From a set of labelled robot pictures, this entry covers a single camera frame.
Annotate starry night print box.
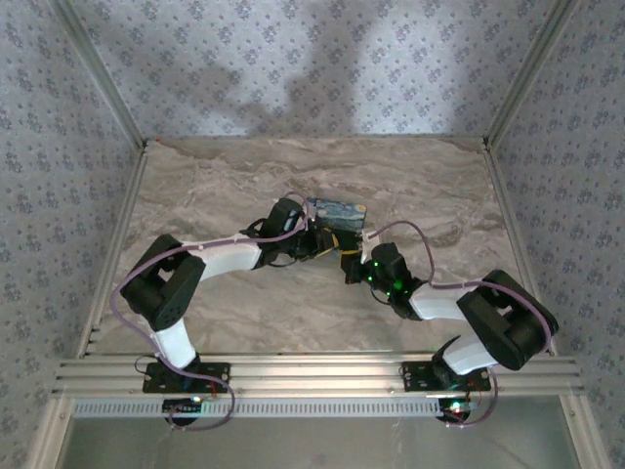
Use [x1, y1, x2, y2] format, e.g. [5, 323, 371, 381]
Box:
[306, 195, 369, 251]

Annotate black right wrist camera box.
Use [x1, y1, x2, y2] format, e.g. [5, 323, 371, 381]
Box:
[370, 242, 410, 289]

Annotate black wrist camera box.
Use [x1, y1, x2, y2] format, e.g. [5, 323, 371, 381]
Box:
[370, 242, 410, 289]
[267, 196, 306, 236]

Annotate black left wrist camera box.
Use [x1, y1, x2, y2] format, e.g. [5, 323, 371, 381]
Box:
[267, 196, 306, 236]

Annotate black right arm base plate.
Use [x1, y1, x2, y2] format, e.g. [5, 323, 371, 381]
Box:
[400, 360, 490, 393]

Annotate aluminium mounting rail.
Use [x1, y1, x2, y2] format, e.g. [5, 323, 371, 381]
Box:
[52, 355, 586, 396]

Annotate grey slotted cable duct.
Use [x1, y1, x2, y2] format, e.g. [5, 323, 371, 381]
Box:
[71, 396, 449, 420]

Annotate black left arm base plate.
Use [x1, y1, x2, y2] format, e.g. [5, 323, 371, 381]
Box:
[142, 361, 232, 395]

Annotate aluminium frame post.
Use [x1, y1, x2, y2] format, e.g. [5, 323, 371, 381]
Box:
[481, 0, 577, 150]
[51, 0, 150, 150]

